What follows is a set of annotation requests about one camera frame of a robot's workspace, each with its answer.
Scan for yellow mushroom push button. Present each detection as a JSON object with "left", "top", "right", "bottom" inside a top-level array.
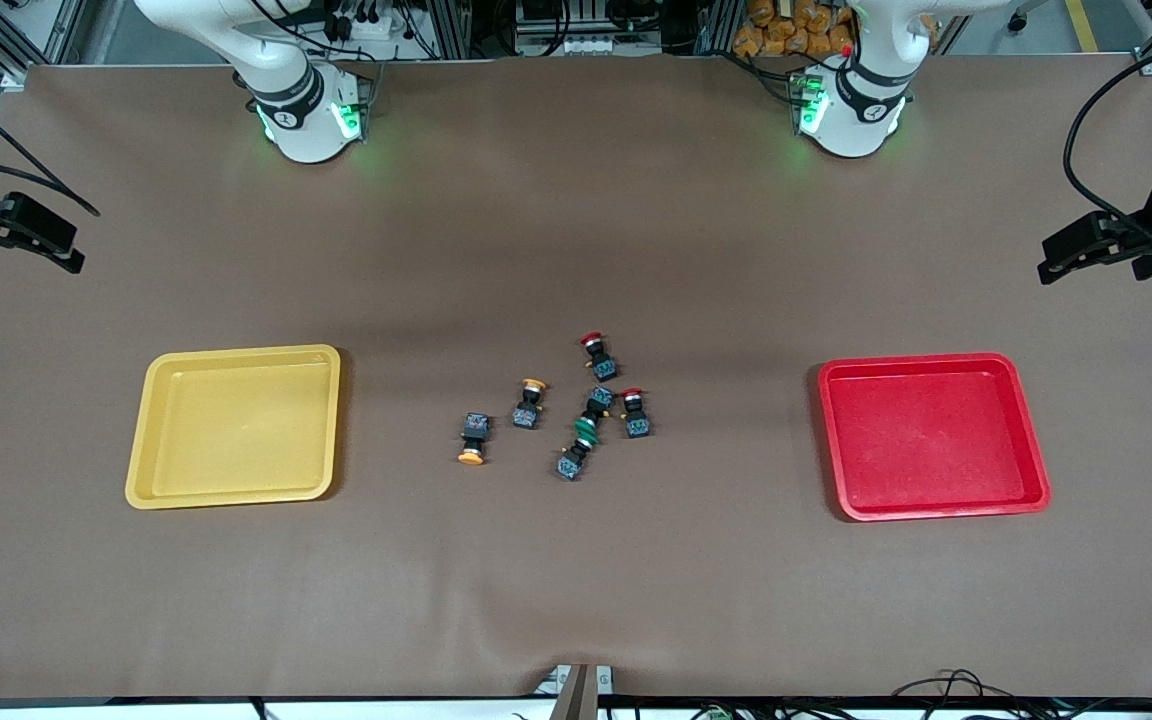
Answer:
[
  {"left": 512, "top": 378, "right": 549, "bottom": 431},
  {"left": 457, "top": 411, "right": 493, "bottom": 467}
]

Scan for red mushroom push button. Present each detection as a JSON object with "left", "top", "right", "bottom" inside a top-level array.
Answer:
[
  {"left": 617, "top": 387, "right": 652, "bottom": 440},
  {"left": 578, "top": 331, "right": 620, "bottom": 383}
]

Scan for yellow plastic tray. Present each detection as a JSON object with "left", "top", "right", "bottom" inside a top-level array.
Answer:
[{"left": 125, "top": 344, "right": 343, "bottom": 511}]

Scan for red plastic tray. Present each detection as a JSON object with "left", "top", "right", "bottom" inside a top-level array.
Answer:
[{"left": 817, "top": 352, "right": 1053, "bottom": 523}]

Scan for heap of orange bags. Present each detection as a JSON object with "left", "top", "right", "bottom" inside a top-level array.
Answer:
[{"left": 733, "top": 0, "right": 857, "bottom": 58}]

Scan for brown table mat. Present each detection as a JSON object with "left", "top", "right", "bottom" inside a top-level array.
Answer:
[{"left": 0, "top": 55, "right": 1152, "bottom": 701}]

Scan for green mushroom push button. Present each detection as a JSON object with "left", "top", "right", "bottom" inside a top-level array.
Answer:
[
  {"left": 572, "top": 385, "right": 617, "bottom": 439},
  {"left": 555, "top": 432, "right": 602, "bottom": 483}
]

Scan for white power strip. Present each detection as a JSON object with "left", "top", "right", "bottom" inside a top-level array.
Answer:
[{"left": 534, "top": 35, "right": 637, "bottom": 57}]

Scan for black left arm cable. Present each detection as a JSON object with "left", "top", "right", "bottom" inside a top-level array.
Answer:
[{"left": 1063, "top": 33, "right": 1152, "bottom": 239}]

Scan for aluminium frame post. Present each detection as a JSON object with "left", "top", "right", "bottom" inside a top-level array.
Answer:
[{"left": 436, "top": 0, "right": 473, "bottom": 59}]

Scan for black cable bundle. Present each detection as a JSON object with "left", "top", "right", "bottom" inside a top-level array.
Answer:
[{"left": 891, "top": 670, "right": 1152, "bottom": 720}]

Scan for metal table edge bracket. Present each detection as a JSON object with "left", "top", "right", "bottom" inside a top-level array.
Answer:
[{"left": 536, "top": 663, "right": 615, "bottom": 720}]

